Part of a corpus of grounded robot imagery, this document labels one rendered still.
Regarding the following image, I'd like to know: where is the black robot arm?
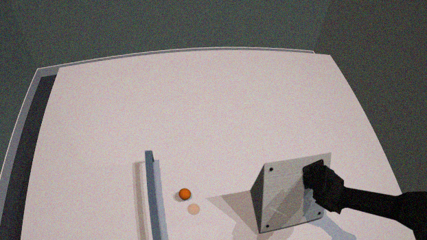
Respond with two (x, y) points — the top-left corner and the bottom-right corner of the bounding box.
(303, 159), (427, 240)

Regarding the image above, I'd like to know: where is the translucent orange ball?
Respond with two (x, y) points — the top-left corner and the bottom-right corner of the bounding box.
(187, 204), (200, 215)

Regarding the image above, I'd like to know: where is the brown ball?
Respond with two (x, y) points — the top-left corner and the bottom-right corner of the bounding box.
(179, 189), (191, 200)

